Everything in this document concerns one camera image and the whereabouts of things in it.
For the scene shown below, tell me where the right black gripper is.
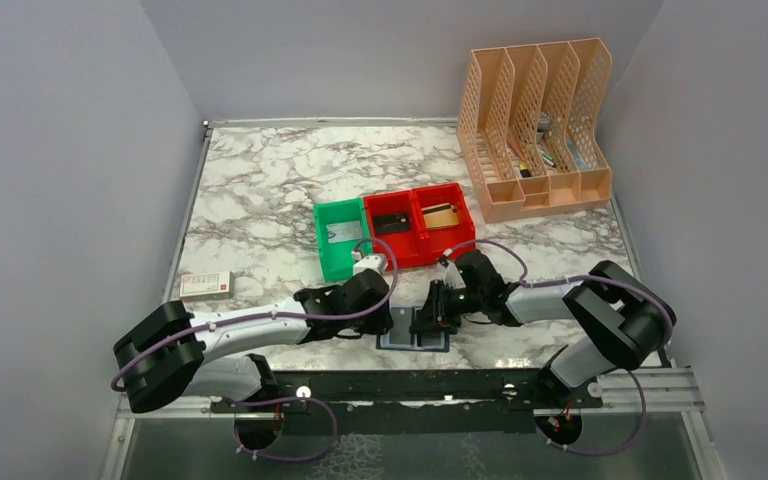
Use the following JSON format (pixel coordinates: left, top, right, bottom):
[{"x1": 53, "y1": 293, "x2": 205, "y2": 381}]
[{"x1": 410, "y1": 278, "x2": 485, "y2": 333}]

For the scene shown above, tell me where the navy blue card holder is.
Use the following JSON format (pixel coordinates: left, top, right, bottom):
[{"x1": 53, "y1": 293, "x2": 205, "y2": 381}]
[{"x1": 376, "y1": 305, "x2": 450, "y2": 353}]

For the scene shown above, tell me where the green plastic bin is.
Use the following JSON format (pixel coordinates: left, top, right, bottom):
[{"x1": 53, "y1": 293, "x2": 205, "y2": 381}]
[{"x1": 313, "y1": 198, "x2": 370, "y2": 282}]

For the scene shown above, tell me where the red double bin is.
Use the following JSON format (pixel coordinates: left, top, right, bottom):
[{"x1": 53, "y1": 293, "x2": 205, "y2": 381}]
[{"x1": 362, "y1": 183, "x2": 476, "y2": 269}]

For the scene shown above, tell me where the peach desk file organizer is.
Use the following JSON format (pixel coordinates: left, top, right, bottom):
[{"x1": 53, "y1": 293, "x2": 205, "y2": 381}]
[{"x1": 456, "y1": 37, "x2": 612, "y2": 223}]

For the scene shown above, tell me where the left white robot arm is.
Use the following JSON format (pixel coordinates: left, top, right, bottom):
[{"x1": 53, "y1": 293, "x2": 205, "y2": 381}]
[{"x1": 111, "y1": 269, "x2": 393, "y2": 413}]

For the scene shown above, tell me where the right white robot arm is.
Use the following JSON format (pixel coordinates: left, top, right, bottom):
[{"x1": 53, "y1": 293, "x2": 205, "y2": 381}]
[{"x1": 410, "y1": 249, "x2": 677, "y2": 407}]

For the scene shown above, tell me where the silver VIP card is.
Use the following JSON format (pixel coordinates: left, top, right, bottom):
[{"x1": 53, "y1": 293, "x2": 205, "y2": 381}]
[{"x1": 326, "y1": 220, "x2": 365, "y2": 244}]

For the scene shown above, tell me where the gold striped card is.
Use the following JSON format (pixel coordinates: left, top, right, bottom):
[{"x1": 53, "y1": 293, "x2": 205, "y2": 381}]
[{"x1": 421, "y1": 203, "x2": 460, "y2": 230}]

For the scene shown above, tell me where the black card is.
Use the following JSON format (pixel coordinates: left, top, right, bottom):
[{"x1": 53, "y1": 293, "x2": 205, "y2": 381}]
[{"x1": 372, "y1": 212, "x2": 411, "y2": 236}]

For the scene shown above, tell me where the white red small box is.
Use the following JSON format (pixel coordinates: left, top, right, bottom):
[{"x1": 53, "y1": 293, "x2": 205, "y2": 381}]
[{"x1": 179, "y1": 271, "x2": 234, "y2": 301}]

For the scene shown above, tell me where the red pencil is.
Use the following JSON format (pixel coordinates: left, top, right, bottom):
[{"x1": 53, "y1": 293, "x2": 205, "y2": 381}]
[{"x1": 507, "y1": 136, "x2": 528, "y2": 169}]

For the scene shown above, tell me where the round grey tin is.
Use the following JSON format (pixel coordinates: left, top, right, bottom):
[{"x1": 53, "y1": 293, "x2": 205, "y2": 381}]
[{"x1": 536, "y1": 111, "x2": 553, "y2": 141}]

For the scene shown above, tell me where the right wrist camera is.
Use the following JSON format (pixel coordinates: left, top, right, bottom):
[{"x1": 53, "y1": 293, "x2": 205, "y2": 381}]
[{"x1": 437, "y1": 249, "x2": 465, "y2": 288}]

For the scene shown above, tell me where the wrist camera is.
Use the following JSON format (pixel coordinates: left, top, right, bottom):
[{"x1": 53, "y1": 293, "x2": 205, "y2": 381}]
[
  {"x1": 351, "y1": 249, "x2": 389, "y2": 276},
  {"x1": 437, "y1": 249, "x2": 465, "y2": 288}
]

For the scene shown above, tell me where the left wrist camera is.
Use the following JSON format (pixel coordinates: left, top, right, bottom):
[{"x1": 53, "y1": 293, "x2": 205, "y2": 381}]
[{"x1": 351, "y1": 249, "x2": 389, "y2": 276}]

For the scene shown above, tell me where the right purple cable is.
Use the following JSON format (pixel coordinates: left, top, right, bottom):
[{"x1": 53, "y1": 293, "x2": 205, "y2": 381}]
[{"x1": 442, "y1": 239, "x2": 677, "y2": 458}]

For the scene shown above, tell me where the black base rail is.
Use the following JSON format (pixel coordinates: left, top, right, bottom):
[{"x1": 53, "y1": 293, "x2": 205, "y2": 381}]
[{"x1": 209, "y1": 368, "x2": 603, "y2": 449}]

